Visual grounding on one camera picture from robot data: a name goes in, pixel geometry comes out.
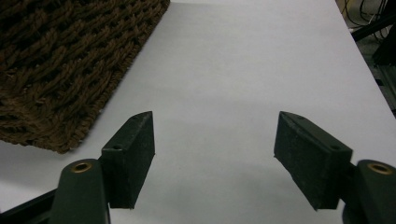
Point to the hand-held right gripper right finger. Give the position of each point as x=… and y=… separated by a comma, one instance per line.
x=314, y=161

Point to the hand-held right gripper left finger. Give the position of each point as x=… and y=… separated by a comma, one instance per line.
x=129, y=161

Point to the brown woven basket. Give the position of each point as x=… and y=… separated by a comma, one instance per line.
x=67, y=67

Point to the black metal stand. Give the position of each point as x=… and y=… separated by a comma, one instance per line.
x=378, y=37

